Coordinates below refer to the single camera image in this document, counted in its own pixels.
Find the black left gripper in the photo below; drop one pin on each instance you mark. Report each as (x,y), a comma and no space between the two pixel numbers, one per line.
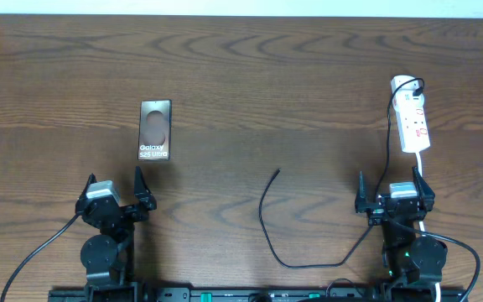
(144,207)

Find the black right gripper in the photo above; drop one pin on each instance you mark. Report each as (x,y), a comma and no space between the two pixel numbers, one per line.
(376,212)

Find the Galaxy S25 Ultra smartphone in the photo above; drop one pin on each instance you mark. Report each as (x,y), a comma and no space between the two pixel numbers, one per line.
(155,130)

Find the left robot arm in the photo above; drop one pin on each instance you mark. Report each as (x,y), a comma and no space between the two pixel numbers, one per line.
(109,256)

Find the white power strip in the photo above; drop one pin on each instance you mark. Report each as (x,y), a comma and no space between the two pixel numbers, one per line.
(407,102)

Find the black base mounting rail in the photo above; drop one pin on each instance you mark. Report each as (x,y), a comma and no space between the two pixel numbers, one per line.
(341,293)

